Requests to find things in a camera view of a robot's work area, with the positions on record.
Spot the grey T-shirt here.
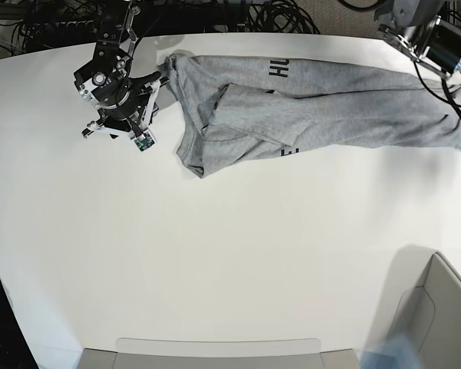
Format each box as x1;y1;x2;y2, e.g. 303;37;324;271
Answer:
166;54;461;178

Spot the black cable bundle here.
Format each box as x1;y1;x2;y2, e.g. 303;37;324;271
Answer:
249;0;322;36

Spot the blue translucent object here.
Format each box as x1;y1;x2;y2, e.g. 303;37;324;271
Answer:
359;334;423;369

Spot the grey bin right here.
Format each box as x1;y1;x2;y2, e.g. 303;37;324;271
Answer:
390;253;461;368

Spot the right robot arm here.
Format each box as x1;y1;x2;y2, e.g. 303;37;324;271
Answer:
74;1;168;151

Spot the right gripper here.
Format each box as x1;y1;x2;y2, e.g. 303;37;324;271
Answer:
74;57;173;139

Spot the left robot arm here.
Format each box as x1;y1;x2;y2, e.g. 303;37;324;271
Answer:
374;0;461;81

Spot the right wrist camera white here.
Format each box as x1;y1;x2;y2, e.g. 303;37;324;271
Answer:
133;130;156;152

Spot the grey tray bottom edge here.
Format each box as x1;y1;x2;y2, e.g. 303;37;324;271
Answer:
78;338;360;368

